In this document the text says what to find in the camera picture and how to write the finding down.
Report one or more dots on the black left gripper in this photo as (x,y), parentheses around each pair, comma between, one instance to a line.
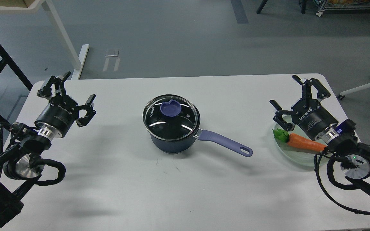
(59,113)

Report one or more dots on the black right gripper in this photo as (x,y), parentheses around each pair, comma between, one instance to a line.
(307,113)

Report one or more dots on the dark blue saucepan purple handle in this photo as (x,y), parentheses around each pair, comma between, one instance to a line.
(202,135)

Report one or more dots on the glass lid purple knob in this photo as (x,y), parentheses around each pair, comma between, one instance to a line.
(171,117)

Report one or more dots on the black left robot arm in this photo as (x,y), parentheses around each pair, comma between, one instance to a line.
(21,164)

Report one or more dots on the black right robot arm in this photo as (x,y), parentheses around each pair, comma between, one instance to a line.
(348,167)

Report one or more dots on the orange toy carrot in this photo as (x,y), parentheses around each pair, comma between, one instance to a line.
(297,141)

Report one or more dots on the translucent green plate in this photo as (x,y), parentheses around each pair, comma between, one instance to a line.
(301,157)

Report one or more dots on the metal wheeled cart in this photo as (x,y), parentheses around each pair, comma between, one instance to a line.
(341,5)

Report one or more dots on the white desk frame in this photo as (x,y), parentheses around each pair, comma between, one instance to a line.
(33,33)

